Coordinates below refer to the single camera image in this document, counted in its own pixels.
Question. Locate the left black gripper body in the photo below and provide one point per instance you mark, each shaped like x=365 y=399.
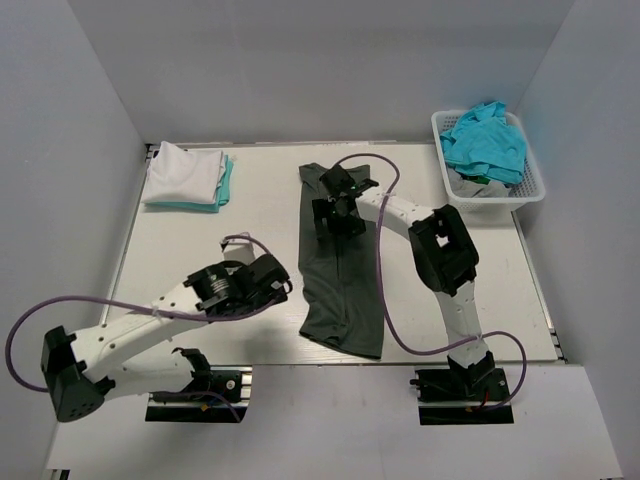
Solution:
x=279 y=292

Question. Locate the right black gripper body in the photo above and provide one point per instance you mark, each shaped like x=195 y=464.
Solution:
x=334 y=209

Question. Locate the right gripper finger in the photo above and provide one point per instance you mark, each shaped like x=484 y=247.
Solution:
x=321 y=210
x=348 y=227

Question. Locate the dark grey t-shirt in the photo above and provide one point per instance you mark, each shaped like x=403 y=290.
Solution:
x=339 y=281

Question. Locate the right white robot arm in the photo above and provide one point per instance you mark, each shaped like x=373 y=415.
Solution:
x=445 y=259

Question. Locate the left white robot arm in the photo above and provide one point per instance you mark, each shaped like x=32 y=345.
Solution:
x=86 y=368

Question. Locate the folded teal t-shirt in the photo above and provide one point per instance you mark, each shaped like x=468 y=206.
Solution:
x=222 y=193

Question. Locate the crumpled grey t-shirt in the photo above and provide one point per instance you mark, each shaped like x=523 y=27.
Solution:
x=476 y=188

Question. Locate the folded white t-shirt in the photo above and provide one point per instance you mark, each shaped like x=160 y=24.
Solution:
x=183 y=176

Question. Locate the green garment in basket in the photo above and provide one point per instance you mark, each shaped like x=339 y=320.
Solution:
x=475 y=176

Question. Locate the crumpled turquoise t-shirt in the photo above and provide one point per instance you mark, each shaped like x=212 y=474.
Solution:
x=482 y=143

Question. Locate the white plastic basket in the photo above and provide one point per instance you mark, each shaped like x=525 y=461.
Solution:
x=530 y=190

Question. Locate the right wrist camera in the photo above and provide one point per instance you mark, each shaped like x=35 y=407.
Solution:
x=338 y=184

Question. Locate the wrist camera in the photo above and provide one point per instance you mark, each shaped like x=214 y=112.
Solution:
x=239 y=248
x=338 y=184

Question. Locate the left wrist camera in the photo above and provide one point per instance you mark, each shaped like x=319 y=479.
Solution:
x=239 y=248

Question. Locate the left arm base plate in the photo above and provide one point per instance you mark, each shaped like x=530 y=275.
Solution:
x=223 y=399

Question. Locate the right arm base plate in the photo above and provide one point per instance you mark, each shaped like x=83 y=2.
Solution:
x=442 y=402

